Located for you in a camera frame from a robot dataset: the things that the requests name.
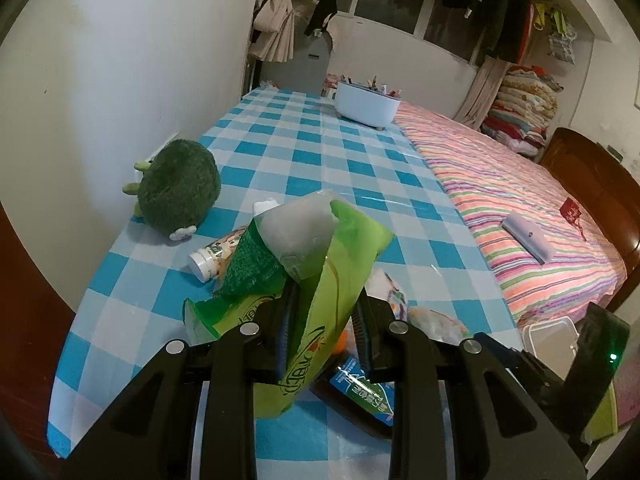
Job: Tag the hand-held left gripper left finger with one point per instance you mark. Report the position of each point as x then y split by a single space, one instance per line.
281 352

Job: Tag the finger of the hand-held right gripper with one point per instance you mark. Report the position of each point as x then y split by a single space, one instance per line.
520 360

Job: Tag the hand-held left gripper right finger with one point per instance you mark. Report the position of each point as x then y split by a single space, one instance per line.
362 347

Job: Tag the white plastic bin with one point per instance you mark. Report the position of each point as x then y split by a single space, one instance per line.
550 345

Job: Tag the dark bottle with blue label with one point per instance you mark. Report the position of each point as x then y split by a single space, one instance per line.
357 392

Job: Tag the green plastic bag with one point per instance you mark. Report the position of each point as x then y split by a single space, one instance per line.
607 412

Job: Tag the green snack bag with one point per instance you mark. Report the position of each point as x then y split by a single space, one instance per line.
320 270

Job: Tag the small orange object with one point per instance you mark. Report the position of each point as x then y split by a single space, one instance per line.
341 344

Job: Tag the clear printed wrapper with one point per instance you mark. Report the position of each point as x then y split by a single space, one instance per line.
437 327
392 292

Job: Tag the white bottle with cartoon label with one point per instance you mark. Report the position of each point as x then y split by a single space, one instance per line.
212 257

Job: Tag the white crumpled paper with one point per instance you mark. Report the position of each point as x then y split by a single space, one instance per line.
265 206

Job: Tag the red pouch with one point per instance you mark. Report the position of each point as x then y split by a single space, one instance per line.
570 209

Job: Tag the striped bed sheet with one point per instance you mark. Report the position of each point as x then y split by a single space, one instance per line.
505 180

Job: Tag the wooden headboard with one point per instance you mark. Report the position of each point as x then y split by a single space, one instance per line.
595 170

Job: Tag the green plush toy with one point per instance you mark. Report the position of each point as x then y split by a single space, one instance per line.
175 187

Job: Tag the blue checked tablecloth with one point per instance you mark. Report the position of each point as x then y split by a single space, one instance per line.
310 155

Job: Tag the white tub with pencils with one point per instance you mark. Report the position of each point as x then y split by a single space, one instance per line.
362 105

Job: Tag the stack of folded quilts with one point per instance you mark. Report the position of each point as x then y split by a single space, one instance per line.
520 110

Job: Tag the beige curtain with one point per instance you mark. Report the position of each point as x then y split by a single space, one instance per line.
272 15
485 92

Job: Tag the hanging yellow-green bags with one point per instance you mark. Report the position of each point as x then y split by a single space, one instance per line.
555 30

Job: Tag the hanging black garment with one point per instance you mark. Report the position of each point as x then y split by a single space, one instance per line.
322 2

